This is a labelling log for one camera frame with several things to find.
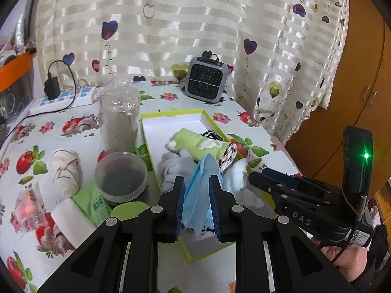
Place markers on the orange lid storage bin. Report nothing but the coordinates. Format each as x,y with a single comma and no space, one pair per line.
16,92

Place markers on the clear jar dark contents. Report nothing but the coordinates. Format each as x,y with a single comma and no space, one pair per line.
121,177

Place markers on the fruit pattern tablecloth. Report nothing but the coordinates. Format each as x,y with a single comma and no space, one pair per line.
49,192

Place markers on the blue surgical face mask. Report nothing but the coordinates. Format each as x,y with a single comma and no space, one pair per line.
196,199

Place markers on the white towel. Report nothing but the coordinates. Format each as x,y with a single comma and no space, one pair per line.
72,222

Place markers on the tall clear plastic bottle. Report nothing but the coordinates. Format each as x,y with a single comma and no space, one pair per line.
119,105

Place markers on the green floral cloth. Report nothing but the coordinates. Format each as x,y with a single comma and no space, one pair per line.
198,146

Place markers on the black power adapter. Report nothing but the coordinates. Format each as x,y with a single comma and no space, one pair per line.
52,87

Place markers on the clear packet orange earplugs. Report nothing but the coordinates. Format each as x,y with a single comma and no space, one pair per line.
28,214

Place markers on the small grey space heater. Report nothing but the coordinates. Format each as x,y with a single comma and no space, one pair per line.
206,78

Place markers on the lime green shallow box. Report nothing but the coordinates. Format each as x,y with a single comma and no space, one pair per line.
158,129

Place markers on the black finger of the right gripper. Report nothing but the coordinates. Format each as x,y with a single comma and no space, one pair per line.
300,183
281,193

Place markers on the black white striped cloth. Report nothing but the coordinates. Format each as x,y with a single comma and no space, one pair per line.
212,134
204,233

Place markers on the person's right hand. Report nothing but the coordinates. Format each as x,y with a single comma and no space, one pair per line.
351,262

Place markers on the white power strip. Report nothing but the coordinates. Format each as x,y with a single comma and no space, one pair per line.
84,96

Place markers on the white bandage cloth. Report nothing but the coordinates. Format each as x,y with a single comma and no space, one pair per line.
66,180

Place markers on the cream heart pattern curtain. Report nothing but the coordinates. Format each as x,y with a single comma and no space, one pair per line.
282,55

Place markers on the green lid plastic jar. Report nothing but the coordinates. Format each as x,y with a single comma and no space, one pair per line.
129,210

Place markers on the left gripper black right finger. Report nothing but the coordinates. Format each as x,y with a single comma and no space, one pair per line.
272,255

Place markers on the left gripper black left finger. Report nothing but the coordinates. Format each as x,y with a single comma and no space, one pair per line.
122,256

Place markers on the black white striped cloth front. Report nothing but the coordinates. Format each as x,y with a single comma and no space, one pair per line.
204,233

